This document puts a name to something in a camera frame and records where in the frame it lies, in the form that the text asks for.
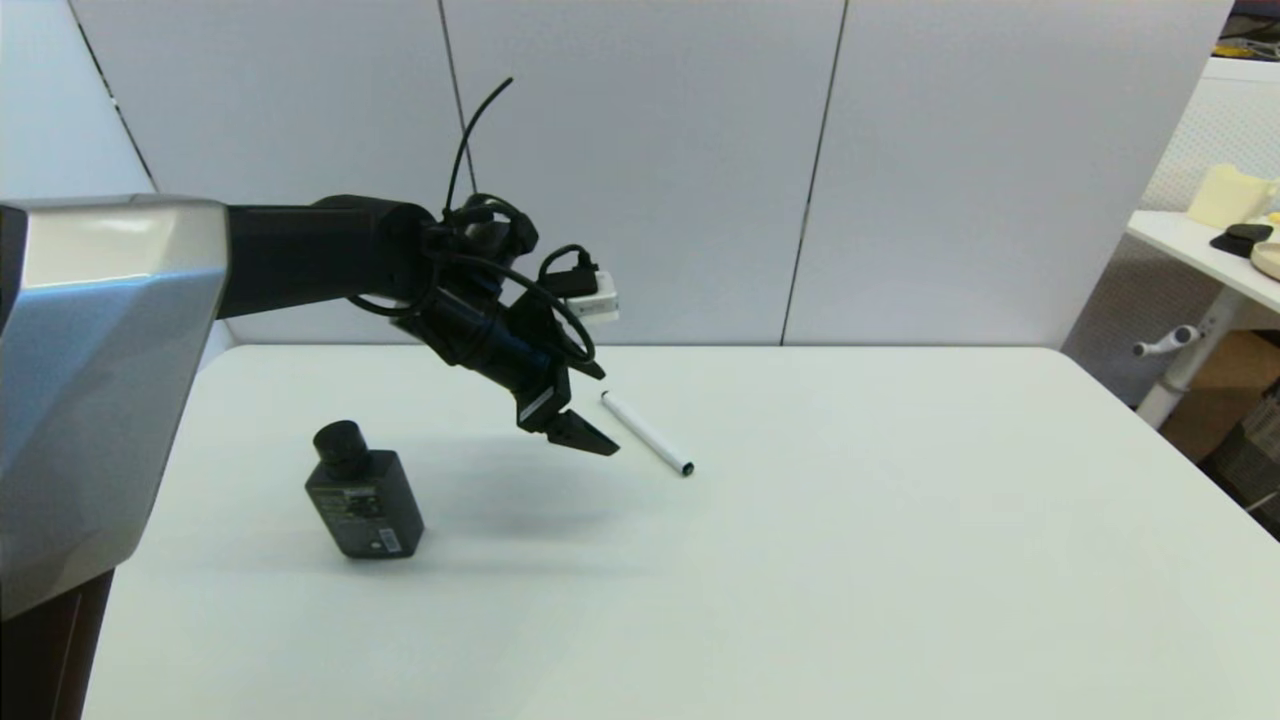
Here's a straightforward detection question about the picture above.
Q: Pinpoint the cream plastic container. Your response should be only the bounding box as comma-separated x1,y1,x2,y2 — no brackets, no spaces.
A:
1187,164,1280,231

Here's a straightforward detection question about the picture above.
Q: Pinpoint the white crank handle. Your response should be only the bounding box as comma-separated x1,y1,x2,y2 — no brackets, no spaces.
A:
1132,325,1199,359

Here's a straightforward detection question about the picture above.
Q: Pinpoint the white side table top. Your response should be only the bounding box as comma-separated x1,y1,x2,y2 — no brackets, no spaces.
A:
1125,210,1280,316

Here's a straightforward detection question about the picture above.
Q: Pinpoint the dark green labelled bottle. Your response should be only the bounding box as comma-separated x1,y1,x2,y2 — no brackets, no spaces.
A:
304,420,425,560

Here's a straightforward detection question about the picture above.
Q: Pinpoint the white marker with black ends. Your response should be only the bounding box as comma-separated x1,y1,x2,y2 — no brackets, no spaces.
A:
600,391,696,478

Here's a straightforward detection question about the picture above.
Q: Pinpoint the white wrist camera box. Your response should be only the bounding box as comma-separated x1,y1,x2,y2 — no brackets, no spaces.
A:
568,270,621,324

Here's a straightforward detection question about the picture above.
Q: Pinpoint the flat black object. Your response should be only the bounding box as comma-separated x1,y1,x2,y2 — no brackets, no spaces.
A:
1209,224,1275,260

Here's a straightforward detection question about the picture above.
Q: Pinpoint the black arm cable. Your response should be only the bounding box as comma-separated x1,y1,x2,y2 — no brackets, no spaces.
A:
345,77,601,367

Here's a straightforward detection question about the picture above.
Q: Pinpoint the brown cardboard box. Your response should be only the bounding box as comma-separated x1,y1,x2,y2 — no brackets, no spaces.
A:
1160,330,1280,463

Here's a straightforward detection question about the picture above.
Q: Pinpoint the white perforated partition panel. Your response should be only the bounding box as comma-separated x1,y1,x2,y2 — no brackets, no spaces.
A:
1060,58,1280,409

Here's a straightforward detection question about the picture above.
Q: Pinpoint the dark mesh basket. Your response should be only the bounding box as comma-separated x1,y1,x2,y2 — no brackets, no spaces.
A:
1200,390,1280,541

